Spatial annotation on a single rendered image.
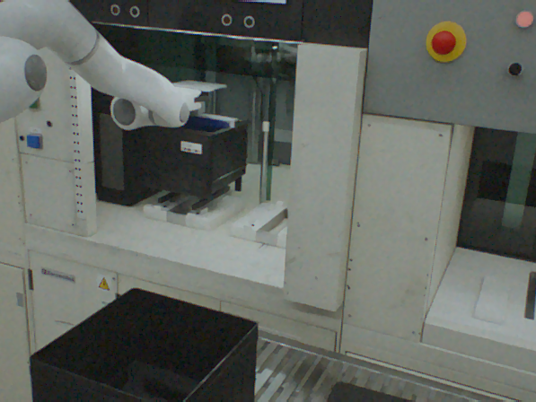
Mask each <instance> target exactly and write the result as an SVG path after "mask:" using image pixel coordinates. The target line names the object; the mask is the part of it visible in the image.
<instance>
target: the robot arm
mask: <svg viewBox="0 0 536 402"><path fill-rule="evenodd" d="M44 47H47V48H48V49H49V50H50V51H51V52H54V53H55V54H56V55H57V56H58V58H59V59H60V60H62V61H63V62H64V63H65V64H67V65H68V66H69V67H71V68H72V69H73V70H74V71H75V73H76V74H79V75H80V76H81V77H82V78H83V79H84V80H85V81H86V82H87V83H88V84H90V85H91V87H93V88H94V89H96V90H97V91H99V92H103V93H106V94H109V95H112V96H115V97H114V99H113V100H112V103H111V108H110V110H111V115H112V117H113V119H114V122H115V123H116V124H117V125H118V126H119V127H122V128H124V129H126V130H132V129H135V128H139V127H145V126H160V127H181V126H183V125H184V124H185V123H186V122H187V120H188V118H189V111H190V110H194V109H200V108H201V104H200V103H199V102H203V101H209V97H208V92H205V91H200V90H195V89H188V88H180V87H175V86H173V85H172V84H171V83H170V82H169V81H167V79H166V78H165V77H163V76H162V75H160V74H157V73H156V72H155V71H153V70H151V69H149V68H146V67H144V66H140V65H139V64H138V63H135V62H133V61H130V60H128V59H125V58H123V57H121V56H120V55H119V54H118V53H117V52H116V51H115V49H114V48H113V47H111V46H110V44H109V43H108V42H107V41H106V40H105V39H104V38H103V37H102V36H101V34H100V33H99V32H98V31H97V30H95V29H94V28H93V26H92V25H91V24H90V23H89V22H88V21H87V20H86V19H84V17H83V16H82V15H81V14H80V13H79V12H78V11H77V10H76V8H75V7H74V6H73V5H71V4H70V3H69V2H68V1H67V0H5V1H3V2H2V3H0V123H2V122H4V121H6V120H7V119H10V118H13V117H15V116H17V115H18V114H20V113H23V112H24V110H25V109H27V108H28V107H29V106H30V105H31V104H32V103H33V102H34V101H36V100H37V99H38V98H39V96H40V95H41V94H42V93H43V90H44V88H45V85H46V82H47V68H46V64H45V61H44V58H43V56H42V55H41V54H40V53H39V52H38V49H42V48H44Z"/></svg>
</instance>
